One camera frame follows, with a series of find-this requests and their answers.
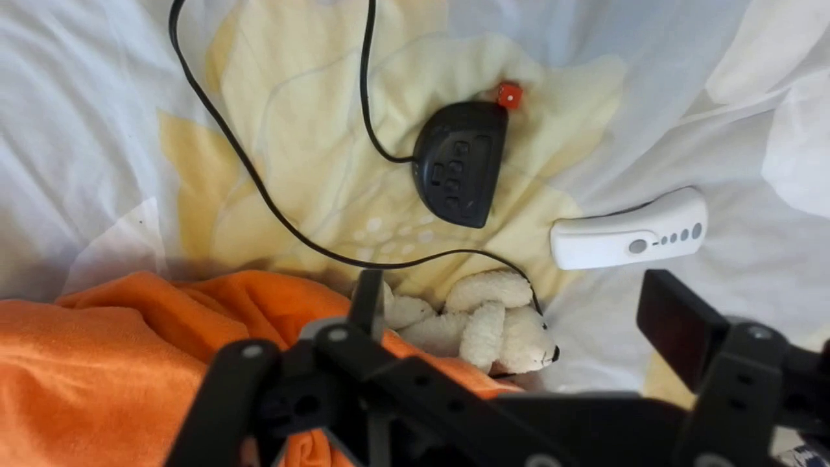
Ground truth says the small red object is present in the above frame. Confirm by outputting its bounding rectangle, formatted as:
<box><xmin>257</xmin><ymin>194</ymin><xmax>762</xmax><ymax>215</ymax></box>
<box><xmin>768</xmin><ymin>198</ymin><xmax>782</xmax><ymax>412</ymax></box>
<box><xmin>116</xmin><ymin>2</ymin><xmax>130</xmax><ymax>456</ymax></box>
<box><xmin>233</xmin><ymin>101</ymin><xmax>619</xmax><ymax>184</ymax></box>
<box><xmin>492</xmin><ymin>79</ymin><xmax>527</xmax><ymax>111</ymax></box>

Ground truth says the cream plush toy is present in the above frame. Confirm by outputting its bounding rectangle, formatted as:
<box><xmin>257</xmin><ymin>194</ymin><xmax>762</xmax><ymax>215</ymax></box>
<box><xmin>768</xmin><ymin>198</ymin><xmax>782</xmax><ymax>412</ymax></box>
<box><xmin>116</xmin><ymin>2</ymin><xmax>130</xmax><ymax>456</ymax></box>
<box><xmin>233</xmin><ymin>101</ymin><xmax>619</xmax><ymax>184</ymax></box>
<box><xmin>378</xmin><ymin>267</ymin><xmax>559</xmax><ymax>380</ymax></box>

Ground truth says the gray yellow floral bedspread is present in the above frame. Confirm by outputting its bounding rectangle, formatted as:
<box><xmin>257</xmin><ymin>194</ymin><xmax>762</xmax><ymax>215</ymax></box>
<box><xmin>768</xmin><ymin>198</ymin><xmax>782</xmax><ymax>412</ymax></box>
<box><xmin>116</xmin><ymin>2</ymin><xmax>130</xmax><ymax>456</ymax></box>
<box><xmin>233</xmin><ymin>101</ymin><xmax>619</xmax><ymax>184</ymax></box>
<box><xmin>0</xmin><ymin>0</ymin><xmax>830</xmax><ymax>467</ymax></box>

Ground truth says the orange blanket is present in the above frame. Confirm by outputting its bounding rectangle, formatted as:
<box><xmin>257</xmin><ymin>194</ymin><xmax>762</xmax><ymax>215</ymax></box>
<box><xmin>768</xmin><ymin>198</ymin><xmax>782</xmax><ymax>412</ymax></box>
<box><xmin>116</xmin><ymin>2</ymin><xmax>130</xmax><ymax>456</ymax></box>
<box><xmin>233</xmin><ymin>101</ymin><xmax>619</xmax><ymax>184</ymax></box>
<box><xmin>0</xmin><ymin>270</ymin><xmax>522</xmax><ymax>467</ymax></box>

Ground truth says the white remote control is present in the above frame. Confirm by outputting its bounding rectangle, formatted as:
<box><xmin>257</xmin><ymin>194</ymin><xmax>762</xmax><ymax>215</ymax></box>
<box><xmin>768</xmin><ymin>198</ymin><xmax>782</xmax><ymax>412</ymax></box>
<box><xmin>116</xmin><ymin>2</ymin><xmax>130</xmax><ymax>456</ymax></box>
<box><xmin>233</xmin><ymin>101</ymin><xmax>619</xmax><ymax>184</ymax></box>
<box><xmin>548</xmin><ymin>184</ymin><xmax>710</xmax><ymax>275</ymax></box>

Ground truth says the black round device with cable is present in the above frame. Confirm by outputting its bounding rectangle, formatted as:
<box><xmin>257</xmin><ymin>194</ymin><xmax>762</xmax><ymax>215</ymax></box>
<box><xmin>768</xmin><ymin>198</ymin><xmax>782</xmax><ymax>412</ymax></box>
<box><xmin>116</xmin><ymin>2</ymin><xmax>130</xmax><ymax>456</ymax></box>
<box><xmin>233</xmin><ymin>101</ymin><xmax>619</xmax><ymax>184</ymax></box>
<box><xmin>166</xmin><ymin>0</ymin><xmax>548</xmax><ymax>318</ymax></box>

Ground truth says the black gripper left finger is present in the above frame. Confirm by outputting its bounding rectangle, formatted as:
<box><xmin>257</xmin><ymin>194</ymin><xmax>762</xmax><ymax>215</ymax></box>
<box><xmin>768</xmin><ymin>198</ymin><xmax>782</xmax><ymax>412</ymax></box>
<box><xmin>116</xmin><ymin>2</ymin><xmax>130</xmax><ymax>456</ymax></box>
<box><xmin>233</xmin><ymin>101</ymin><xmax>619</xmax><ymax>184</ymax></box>
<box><xmin>164</xmin><ymin>267</ymin><xmax>409</xmax><ymax>467</ymax></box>

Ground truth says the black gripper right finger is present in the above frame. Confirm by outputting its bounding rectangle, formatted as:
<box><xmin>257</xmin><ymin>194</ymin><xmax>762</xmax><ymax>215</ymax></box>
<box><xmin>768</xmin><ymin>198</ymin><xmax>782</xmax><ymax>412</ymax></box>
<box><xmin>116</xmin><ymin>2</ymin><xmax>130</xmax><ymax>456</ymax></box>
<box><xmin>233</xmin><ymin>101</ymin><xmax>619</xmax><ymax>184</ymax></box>
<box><xmin>635</xmin><ymin>267</ymin><xmax>830</xmax><ymax>467</ymax></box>

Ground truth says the black alarm clock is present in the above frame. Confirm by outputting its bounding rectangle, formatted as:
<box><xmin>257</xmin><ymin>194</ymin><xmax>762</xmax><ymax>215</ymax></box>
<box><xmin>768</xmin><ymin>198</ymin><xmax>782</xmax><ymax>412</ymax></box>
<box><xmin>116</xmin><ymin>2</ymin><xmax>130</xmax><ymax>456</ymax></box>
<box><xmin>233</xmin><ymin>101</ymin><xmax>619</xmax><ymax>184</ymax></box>
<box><xmin>409</xmin><ymin>100</ymin><xmax>511</xmax><ymax>231</ymax></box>

